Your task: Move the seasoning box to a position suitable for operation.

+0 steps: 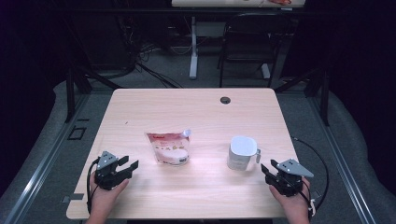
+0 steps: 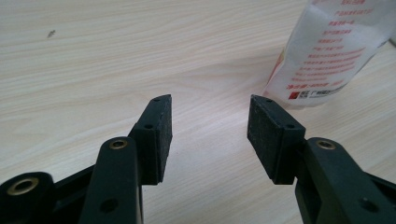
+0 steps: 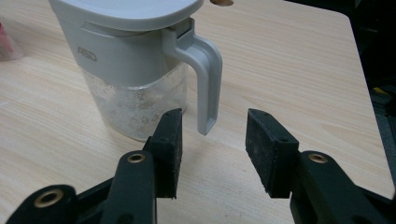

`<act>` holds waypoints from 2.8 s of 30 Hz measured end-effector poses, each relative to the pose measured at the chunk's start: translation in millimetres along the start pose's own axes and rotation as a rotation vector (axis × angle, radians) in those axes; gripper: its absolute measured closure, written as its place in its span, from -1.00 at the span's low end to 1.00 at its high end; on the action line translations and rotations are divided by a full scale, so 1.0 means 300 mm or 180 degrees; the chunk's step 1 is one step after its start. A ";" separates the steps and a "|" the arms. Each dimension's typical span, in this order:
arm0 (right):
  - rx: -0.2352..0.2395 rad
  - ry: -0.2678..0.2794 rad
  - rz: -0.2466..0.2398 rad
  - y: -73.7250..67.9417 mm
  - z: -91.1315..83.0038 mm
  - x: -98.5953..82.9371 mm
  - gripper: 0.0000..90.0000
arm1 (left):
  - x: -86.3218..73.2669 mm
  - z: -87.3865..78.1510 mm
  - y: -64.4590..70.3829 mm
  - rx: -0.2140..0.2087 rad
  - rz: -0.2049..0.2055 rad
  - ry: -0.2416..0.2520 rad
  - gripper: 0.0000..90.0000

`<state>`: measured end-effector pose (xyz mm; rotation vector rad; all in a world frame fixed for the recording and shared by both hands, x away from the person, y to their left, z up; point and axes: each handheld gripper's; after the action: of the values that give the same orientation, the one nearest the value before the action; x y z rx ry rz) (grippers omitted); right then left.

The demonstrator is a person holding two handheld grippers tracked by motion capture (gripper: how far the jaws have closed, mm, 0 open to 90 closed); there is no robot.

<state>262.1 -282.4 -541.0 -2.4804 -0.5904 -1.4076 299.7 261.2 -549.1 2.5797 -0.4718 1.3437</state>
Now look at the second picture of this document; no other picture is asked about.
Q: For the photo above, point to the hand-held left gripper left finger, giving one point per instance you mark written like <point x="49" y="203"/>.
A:
<point x="149" y="149"/>

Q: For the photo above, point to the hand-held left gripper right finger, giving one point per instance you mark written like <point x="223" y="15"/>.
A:
<point x="274" y="140"/>

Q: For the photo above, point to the clear plastic bag red print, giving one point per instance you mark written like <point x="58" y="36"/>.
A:
<point x="327" y="46"/>

